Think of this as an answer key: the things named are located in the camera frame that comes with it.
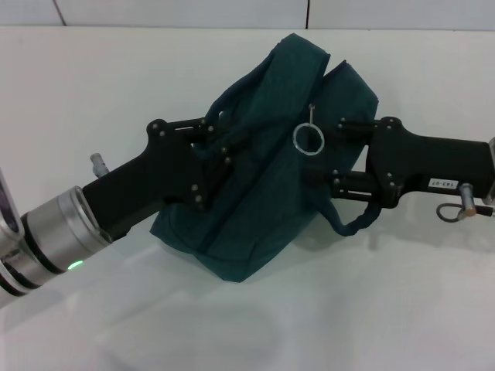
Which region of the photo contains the dark blue fabric bag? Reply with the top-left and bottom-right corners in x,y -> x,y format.
149,32 -> 382,285

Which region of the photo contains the right gripper grey cable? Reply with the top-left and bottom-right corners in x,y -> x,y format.
435,182 -> 495,225

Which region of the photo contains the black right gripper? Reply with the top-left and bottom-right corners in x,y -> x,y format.
305,115 -> 495,210

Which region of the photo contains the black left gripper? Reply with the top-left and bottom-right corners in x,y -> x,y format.
82,117 -> 254,237

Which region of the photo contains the metal zipper pull with ring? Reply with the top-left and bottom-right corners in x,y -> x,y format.
292,104 -> 325,158

